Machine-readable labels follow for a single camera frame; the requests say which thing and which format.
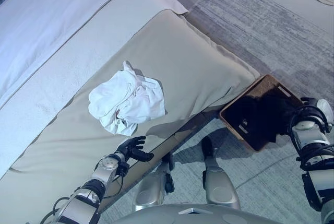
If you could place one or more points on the grey striped rug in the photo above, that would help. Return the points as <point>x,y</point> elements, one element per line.
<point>261,25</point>

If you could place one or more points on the black garment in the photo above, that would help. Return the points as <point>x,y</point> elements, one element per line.
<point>250,119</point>

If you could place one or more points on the silver left robot leg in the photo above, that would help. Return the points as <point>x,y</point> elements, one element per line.
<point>151,190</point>

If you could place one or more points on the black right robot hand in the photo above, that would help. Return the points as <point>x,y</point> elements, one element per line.
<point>308,101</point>

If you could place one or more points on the white garment with star print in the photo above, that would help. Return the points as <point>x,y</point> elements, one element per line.
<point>125,98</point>

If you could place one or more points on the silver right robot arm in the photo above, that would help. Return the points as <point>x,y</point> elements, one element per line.
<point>310,135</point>

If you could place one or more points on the white duvet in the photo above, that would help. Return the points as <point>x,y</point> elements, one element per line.
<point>52,25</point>

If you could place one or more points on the brown wicker basket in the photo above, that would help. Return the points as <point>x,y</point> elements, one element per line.
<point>268,85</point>

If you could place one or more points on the pale grey folded blanket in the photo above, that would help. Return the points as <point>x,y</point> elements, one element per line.
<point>78,64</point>

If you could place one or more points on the silver right robot leg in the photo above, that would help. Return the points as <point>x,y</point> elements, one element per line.
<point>219,182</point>

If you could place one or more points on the silver robot leg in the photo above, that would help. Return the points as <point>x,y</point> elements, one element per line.
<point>219,182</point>
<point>151,190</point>

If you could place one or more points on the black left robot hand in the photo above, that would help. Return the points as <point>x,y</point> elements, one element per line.
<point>134,148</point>

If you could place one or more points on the beige bed throw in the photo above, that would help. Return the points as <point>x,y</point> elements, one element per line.
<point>188,72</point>

